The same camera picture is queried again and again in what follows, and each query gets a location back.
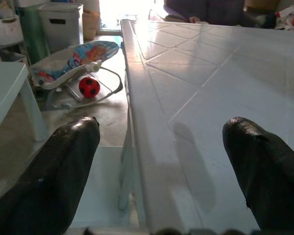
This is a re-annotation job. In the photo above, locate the small white plastic table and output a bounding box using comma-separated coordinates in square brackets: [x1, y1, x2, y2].
[0, 61, 49, 142]

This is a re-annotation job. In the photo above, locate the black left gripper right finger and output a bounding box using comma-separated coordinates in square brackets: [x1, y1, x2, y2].
[222, 117, 294, 232]

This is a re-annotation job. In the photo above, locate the woven tan basket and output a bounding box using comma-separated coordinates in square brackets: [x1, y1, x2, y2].
[81, 9, 101, 41]

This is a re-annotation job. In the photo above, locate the large white plastic table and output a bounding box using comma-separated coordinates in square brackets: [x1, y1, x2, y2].
[117, 19, 294, 235]

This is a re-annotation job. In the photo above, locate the grey lidded storage bin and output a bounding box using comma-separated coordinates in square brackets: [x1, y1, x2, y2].
[36, 2, 84, 54]

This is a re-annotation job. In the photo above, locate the colourful baby bouncer seat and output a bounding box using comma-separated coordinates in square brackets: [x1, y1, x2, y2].
[29, 40, 124, 111]

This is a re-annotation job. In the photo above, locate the red and black ball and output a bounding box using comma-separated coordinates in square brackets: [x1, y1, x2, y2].
[78, 76, 101, 99]

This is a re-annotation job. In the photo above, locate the pile of colourful clothes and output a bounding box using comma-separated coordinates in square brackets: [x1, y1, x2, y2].
[261, 4, 294, 31]

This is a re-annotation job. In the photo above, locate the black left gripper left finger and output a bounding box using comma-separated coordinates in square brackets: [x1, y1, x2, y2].
[0, 116, 101, 235]

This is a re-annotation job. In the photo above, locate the dark sofa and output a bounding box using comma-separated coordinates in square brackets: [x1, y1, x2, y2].
[149, 0, 248, 26]

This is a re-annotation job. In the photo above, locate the green rolled mat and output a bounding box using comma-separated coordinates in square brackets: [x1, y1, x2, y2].
[16, 5, 51, 66]

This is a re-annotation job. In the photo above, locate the white storage basket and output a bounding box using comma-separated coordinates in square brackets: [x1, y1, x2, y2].
[0, 15, 24, 46]

